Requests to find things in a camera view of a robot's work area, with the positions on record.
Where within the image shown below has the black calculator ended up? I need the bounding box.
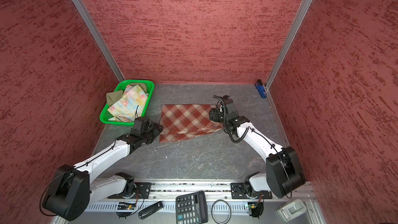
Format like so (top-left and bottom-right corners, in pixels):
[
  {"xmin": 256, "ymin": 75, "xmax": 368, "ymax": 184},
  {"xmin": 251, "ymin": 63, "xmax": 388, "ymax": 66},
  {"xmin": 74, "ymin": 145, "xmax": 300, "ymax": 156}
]
[{"xmin": 175, "ymin": 191, "xmax": 208, "ymax": 224}]

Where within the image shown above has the black cable ring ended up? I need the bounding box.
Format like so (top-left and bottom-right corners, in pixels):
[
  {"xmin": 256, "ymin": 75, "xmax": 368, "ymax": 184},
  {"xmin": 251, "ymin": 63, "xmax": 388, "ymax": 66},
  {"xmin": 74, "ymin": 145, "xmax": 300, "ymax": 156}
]
[{"xmin": 211, "ymin": 199, "xmax": 232, "ymax": 224}]

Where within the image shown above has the grey white box device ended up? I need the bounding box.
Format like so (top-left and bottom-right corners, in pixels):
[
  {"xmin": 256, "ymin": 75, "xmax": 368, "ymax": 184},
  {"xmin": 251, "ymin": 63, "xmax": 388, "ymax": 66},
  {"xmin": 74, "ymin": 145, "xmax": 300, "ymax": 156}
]
[{"xmin": 276, "ymin": 199, "xmax": 307, "ymax": 223}]

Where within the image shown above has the floral pastel skirt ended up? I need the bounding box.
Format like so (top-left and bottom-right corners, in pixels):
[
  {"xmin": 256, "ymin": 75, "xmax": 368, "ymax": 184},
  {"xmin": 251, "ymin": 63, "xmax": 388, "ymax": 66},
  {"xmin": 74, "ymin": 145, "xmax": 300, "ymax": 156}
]
[{"xmin": 107, "ymin": 84, "xmax": 148, "ymax": 123}]

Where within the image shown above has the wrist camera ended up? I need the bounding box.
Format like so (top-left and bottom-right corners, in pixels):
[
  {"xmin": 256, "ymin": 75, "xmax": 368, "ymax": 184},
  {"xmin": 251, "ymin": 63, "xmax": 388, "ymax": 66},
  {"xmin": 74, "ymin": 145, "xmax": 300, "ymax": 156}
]
[
  {"xmin": 130, "ymin": 117, "xmax": 153, "ymax": 137},
  {"xmin": 217, "ymin": 95, "xmax": 233, "ymax": 106}
]

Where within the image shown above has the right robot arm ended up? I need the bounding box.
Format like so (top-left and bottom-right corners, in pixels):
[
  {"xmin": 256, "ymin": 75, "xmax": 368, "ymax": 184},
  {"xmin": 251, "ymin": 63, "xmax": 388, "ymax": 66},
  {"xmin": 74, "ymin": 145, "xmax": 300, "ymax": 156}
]
[{"xmin": 209, "ymin": 95, "xmax": 306, "ymax": 199}]

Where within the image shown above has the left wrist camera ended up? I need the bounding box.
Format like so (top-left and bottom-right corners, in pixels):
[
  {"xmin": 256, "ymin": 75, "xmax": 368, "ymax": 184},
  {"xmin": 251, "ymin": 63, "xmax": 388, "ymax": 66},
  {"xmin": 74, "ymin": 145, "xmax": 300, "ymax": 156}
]
[{"xmin": 130, "ymin": 117, "xmax": 153, "ymax": 137}]

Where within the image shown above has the aluminium corner post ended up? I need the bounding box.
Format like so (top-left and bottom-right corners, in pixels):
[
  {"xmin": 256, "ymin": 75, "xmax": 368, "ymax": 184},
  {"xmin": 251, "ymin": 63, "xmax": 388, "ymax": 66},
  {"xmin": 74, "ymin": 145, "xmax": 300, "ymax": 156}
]
[
  {"xmin": 72, "ymin": 0, "xmax": 125, "ymax": 82},
  {"xmin": 265, "ymin": 0, "xmax": 313, "ymax": 91}
]

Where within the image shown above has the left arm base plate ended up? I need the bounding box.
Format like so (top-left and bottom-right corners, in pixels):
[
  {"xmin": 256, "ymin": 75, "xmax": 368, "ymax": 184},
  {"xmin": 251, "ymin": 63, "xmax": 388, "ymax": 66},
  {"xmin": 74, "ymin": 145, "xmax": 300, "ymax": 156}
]
[{"xmin": 107, "ymin": 182, "xmax": 152, "ymax": 200}]

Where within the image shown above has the red plaid skirt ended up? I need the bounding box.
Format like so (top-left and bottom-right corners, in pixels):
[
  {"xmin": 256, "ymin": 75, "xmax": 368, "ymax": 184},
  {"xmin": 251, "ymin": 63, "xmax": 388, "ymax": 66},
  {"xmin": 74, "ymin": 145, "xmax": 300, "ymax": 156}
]
[{"xmin": 160, "ymin": 104, "xmax": 222, "ymax": 143}]

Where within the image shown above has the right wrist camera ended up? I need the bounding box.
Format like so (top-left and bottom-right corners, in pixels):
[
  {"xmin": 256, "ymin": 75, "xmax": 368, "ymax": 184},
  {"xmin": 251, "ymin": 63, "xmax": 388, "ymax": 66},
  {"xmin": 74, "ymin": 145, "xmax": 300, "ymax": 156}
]
[{"xmin": 217, "ymin": 95, "xmax": 233, "ymax": 106}]

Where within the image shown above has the green plastic basket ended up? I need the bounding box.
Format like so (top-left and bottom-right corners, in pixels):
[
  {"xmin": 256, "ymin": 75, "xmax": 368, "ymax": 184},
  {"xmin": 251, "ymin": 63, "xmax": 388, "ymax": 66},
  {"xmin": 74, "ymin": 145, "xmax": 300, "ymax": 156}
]
[{"xmin": 99, "ymin": 79, "xmax": 154, "ymax": 127}]

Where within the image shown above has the black remote stick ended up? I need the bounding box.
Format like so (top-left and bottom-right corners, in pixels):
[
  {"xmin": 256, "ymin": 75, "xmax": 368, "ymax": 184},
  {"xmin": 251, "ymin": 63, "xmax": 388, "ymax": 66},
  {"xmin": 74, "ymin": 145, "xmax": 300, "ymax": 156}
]
[{"xmin": 138, "ymin": 201, "xmax": 164, "ymax": 219}]

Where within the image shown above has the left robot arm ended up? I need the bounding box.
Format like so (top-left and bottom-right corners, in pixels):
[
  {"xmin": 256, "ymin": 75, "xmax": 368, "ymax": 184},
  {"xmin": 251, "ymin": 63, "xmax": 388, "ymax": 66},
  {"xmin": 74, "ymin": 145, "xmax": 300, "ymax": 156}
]
[{"xmin": 39, "ymin": 117, "xmax": 163, "ymax": 221}]

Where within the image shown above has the left aluminium corner post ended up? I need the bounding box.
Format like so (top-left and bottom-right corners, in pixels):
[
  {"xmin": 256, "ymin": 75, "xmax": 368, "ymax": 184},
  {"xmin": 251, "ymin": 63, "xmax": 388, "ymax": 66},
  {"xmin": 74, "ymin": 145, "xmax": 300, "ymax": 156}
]
[{"xmin": 72, "ymin": 0, "xmax": 125, "ymax": 82}]

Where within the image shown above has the olive green skirt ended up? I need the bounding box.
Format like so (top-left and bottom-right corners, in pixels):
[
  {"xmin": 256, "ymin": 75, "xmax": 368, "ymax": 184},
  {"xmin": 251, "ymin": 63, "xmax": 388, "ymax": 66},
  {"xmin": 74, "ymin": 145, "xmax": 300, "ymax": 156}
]
[{"xmin": 106, "ymin": 90, "xmax": 123, "ymax": 107}]

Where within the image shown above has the left circuit board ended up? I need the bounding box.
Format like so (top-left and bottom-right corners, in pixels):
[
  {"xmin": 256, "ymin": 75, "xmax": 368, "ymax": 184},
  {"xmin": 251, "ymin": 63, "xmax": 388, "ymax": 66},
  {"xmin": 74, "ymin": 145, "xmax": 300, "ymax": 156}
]
[{"xmin": 116, "ymin": 202, "xmax": 137, "ymax": 218}]

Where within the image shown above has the blue clamp tool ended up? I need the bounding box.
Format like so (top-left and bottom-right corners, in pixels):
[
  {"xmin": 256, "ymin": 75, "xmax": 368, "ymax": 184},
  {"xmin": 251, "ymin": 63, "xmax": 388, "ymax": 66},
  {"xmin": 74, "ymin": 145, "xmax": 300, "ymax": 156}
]
[{"xmin": 255, "ymin": 79, "xmax": 267, "ymax": 99}]

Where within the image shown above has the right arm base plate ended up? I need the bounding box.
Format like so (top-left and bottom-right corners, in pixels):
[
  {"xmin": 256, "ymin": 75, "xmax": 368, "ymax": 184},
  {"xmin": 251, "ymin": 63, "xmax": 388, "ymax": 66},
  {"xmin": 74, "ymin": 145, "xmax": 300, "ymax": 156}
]
[{"xmin": 230, "ymin": 183, "xmax": 273, "ymax": 200}]

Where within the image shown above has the right aluminium corner post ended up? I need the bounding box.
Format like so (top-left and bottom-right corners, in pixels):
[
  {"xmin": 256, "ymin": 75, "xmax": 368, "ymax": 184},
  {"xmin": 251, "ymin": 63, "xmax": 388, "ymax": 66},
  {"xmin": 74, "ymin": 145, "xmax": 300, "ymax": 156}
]
[{"xmin": 265, "ymin": 0, "xmax": 313, "ymax": 91}]

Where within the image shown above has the aluminium front rail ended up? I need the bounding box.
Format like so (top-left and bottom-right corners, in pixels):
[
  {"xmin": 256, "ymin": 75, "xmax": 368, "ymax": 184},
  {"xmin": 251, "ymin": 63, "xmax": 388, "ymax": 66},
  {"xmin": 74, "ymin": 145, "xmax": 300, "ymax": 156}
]
[{"xmin": 63, "ymin": 179, "xmax": 316, "ymax": 201}]

